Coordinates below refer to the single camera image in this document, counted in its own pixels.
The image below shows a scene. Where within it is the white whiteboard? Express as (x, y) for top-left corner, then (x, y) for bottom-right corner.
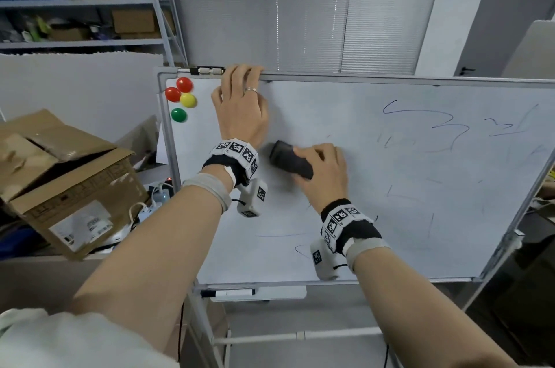
(156, 67), (555, 290)

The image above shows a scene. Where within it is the grey left wristband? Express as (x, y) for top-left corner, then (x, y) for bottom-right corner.
(182, 173), (232, 213)

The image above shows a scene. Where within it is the grey wristband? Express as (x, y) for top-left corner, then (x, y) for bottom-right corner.
(182, 173), (232, 213)
(345, 238), (391, 273)

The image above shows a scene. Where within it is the person's right forearm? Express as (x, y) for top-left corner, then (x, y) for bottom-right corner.
(352, 246), (519, 368)

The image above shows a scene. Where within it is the white sleeve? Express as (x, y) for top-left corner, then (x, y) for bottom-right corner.
(0, 308), (181, 368)

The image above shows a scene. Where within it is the black cable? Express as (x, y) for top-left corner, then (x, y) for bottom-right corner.
(177, 302), (186, 363)

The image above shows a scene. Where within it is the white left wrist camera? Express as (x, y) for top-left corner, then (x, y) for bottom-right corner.
(236, 178), (269, 218)

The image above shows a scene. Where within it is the person's left hand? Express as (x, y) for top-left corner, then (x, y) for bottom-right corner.
(211, 64), (269, 149)

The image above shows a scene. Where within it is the white foam board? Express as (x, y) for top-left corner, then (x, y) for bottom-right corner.
(0, 51), (165, 144)

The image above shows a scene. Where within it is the marker-tag right wrist band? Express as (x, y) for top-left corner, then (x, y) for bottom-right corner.
(320, 198), (382, 256)

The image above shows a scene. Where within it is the clutter of small shelf items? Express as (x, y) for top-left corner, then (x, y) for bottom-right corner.
(0, 12), (112, 43)

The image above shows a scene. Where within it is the person's left forearm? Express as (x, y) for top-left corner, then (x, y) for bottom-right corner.
(69, 164), (232, 354)

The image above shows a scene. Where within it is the grey metal shelf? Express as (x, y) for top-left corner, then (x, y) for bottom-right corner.
(0, 0), (188, 68)

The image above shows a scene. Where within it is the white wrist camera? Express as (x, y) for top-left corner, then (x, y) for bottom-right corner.
(310, 238), (348, 281)
(236, 178), (269, 218)

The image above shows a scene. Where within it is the marker-tag wrist band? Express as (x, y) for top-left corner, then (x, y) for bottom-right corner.
(320, 198), (382, 256)
(202, 138), (260, 187)

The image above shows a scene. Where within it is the person's right hand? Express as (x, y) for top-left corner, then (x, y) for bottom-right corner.
(291, 143), (349, 213)

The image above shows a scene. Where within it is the white whiteboard stand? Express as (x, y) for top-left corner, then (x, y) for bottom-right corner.
(186, 229), (526, 368)

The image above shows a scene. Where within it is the whiteboard marker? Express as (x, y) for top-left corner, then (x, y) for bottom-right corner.
(200, 289), (256, 298)

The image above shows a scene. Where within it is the open cardboard box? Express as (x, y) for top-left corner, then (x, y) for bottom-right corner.
(0, 109), (151, 261)

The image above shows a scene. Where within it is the white marker tray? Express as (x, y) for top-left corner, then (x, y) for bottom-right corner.
(208, 286), (308, 303)

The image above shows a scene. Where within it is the white power strip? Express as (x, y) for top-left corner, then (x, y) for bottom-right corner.
(147, 181), (173, 209)

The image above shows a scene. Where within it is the marker-tag left wrist band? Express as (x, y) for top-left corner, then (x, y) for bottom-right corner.
(202, 138), (260, 187)

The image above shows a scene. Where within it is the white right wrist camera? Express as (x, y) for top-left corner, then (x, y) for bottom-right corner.
(310, 238), (348, 281)

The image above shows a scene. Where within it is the grey right wristband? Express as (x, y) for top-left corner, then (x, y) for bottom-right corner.
(345, 238), (391, 273)

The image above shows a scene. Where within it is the black whiteboard eraser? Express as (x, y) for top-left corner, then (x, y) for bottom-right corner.
(269, 140), (315, 180)

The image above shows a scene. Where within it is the white leaning panel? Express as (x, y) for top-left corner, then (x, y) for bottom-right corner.
(502, 19), (555, 80)

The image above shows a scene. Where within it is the brown cardboard box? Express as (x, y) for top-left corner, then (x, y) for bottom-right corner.
(111, 8), (176, 40)

